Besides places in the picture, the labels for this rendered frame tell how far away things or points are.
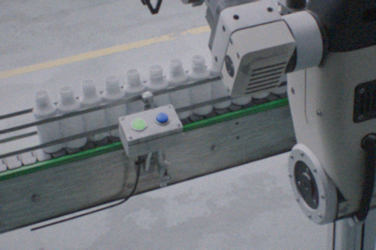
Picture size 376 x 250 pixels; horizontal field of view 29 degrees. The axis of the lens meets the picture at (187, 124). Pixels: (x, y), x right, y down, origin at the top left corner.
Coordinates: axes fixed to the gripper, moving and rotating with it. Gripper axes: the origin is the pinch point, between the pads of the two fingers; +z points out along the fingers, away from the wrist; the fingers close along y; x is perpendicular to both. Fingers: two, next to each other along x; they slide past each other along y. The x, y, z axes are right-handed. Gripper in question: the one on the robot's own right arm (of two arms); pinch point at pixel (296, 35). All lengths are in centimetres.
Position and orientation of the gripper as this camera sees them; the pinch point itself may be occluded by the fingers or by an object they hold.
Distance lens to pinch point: 203.4
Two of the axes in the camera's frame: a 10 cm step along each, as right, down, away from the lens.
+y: -3.5, -4.7, 8.1
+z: 0.8, 8.5, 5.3
